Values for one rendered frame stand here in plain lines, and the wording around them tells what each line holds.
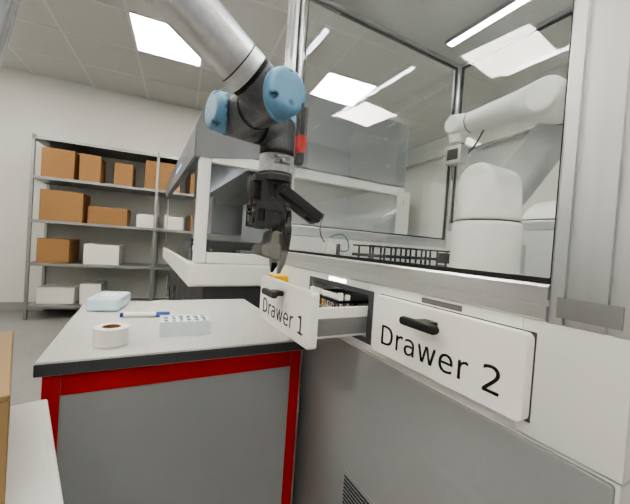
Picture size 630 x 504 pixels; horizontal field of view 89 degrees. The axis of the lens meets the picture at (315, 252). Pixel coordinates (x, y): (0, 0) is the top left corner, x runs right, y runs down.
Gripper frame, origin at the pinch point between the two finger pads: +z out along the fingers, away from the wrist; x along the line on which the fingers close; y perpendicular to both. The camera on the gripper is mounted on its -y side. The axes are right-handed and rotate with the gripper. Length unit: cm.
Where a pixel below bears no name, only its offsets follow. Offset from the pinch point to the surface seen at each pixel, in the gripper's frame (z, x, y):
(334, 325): 10.5, 12.9, -7.8
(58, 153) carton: -87, -385, 113
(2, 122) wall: -122, -436, 175
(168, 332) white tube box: 19.2, -20.9, 20.2
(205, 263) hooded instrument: 6, -81, 2
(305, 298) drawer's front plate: 5.0, 12.0, -1.2
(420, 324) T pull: 5.5, 32.6, -10.6
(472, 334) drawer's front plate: 5.6, 38.8, -14.2
